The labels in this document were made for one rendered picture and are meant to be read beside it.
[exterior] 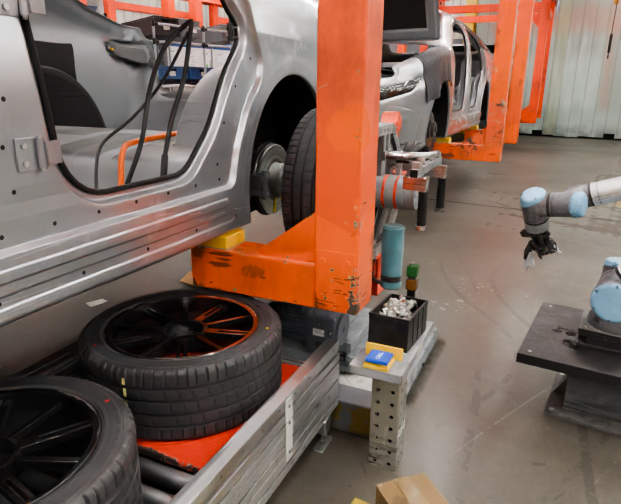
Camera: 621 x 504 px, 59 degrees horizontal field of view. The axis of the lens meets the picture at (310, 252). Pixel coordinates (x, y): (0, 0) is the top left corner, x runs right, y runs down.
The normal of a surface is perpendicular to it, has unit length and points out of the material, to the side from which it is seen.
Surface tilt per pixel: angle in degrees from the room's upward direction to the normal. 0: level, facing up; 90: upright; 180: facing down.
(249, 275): 90
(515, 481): 0
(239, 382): 90
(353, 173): 90
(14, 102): 89
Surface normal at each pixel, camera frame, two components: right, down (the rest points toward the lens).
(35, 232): 0.91, 0.17
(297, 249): -0.42, 0.27
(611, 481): 0.00, -0.96
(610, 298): -0.61, 0.32
